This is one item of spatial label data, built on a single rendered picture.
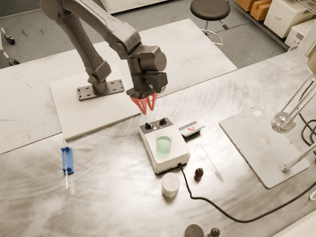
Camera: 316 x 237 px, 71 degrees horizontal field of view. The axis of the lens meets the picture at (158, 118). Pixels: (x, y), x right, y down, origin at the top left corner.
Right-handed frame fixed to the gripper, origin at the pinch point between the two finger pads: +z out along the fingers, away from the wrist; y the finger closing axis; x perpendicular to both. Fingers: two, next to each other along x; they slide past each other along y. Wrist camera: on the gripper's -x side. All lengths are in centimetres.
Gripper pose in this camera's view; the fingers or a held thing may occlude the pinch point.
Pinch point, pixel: (147, 110)
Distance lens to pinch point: 78.6
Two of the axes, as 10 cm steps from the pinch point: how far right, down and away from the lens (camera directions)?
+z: 1.9, 8.7, 4.5
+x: -6.9, -2.1, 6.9
